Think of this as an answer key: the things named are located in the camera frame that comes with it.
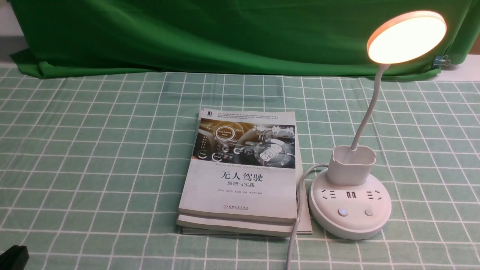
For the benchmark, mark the bottom textbook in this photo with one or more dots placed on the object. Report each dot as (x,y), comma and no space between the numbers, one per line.
(235,226)

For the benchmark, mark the top self-driving textbook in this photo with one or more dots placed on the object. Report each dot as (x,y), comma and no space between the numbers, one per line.
(243,166)

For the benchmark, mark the green checkered tablecloth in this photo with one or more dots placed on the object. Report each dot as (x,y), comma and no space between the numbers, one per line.
(92,170)

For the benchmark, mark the blue binder clip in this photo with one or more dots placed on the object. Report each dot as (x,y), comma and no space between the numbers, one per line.
(440,61)

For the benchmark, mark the white desk lamp with sockets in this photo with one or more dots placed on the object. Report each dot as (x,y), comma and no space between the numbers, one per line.
(345,198)

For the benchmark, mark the black object at corner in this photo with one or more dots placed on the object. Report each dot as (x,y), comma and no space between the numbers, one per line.
(15,258)

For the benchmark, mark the green backdrop cloth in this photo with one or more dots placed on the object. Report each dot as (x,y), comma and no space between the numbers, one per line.
(77,38)

